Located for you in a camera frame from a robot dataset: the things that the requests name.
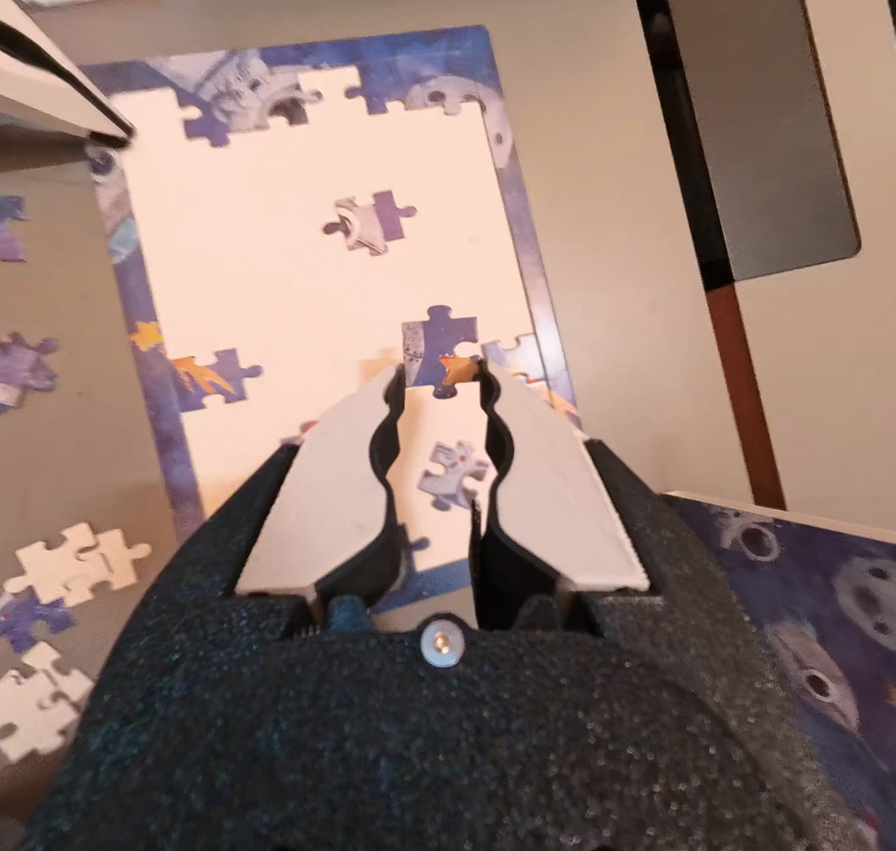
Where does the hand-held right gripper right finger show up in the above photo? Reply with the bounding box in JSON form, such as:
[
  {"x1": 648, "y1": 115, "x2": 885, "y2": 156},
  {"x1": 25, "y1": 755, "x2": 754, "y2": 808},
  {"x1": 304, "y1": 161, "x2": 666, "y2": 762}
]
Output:
[{"x1": 470, "y1": 359, "x2": 651, "y2": 631}]

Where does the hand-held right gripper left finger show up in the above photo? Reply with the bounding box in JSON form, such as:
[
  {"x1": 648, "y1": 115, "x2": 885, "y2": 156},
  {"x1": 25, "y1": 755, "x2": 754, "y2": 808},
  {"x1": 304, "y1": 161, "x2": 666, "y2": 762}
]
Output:
[{"x1": 234, "y1": 363, "x2": 408, "y2": 617}]

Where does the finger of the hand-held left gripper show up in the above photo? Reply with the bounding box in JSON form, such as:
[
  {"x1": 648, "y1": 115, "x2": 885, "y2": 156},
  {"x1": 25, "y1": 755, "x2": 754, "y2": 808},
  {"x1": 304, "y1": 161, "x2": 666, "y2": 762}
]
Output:
[
  {"x1": 0, "y1": 0, "x2": 135, "y2": 141},
  {"x1": 0, "y1": 49, "x2": 133, "y2": 149}
]

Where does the small grey robot puzzle piece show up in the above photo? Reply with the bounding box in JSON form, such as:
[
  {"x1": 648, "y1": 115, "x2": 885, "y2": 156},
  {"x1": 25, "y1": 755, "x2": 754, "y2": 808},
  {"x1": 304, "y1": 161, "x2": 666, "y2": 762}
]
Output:
[{"x1": 419, "y1": 441, "x2": 491, "y2": 512}]

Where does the blue space puzzle tray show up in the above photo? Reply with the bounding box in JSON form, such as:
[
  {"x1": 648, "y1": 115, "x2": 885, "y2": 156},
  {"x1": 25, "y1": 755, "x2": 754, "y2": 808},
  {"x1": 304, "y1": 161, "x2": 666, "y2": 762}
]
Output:
[{"x1": 78, "y1": 25, "x2": 582, "y2": 544}]

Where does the pile of puzzle pieces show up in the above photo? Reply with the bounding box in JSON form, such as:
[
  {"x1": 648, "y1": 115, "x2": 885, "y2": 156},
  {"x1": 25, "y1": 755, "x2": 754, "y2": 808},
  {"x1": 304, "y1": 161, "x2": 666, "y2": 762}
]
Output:
[{"x1": 0, "y1": 333, "x2": 151, "y2": 768}]

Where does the black desk panel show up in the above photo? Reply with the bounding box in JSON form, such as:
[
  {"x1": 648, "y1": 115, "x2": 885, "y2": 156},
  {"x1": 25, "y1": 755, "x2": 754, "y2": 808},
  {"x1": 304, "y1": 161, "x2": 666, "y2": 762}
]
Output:
[{"x1": 661, "y1": 0, "x2": 862, "y2": 281}]

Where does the orange comet puzzle piece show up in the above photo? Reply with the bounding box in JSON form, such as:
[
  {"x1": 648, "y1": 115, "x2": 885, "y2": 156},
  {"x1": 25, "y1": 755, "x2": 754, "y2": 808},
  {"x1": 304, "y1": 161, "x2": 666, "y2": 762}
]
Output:
[{"x1": 483, "y1": 333, "x2": 554, "y2": 393}]

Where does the blue orange star puzzle piece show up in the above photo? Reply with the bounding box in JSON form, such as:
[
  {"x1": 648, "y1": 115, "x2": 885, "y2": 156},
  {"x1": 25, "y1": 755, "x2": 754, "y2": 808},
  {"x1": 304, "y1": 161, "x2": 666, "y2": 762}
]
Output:
[{"x1": 168, "y1": 347, "x2": 263, "y2": 411}]

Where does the illustrated puzzle box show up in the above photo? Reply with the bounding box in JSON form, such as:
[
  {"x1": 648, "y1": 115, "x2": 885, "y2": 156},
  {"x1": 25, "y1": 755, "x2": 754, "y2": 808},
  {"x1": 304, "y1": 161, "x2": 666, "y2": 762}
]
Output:
[{"x1": 665, "y1": 490, "x2": 896, "y2": 851}]

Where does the purple grey banded puzzle piece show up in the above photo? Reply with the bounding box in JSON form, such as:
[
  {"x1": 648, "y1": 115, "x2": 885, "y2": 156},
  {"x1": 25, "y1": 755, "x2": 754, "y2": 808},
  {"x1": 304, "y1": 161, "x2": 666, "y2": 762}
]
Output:
[{"x1": 325, "y1": 190, "x2": 419, "y2": 257}]

